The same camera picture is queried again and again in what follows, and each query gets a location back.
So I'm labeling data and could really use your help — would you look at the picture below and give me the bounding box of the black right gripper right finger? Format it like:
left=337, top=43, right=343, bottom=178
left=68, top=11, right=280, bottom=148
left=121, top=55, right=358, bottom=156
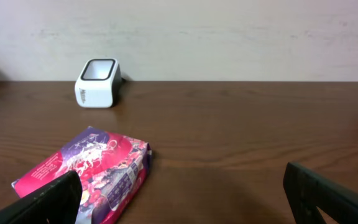
left=283, top=162, right=358, bottom=224

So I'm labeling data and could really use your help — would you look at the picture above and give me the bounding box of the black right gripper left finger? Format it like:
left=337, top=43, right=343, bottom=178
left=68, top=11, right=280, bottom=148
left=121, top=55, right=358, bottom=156
left=0, top=170, right=82, bottom=224

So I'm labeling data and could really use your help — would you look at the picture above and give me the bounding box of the purple pink Carefree pad pack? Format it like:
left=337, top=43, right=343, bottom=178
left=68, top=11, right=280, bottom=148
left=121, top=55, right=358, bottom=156
left=12, top=127, right=152, bottom=224

